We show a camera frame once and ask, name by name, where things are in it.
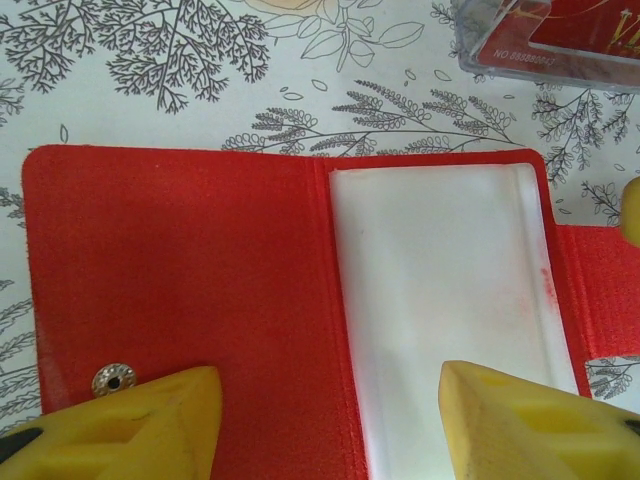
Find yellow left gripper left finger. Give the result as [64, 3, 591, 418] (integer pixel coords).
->
[0, 365, 224, 480]

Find red VIP cards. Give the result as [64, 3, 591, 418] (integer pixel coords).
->
[472, 0, 640, 84]

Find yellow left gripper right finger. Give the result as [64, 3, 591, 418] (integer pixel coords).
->
[438, 360, 640, 480]

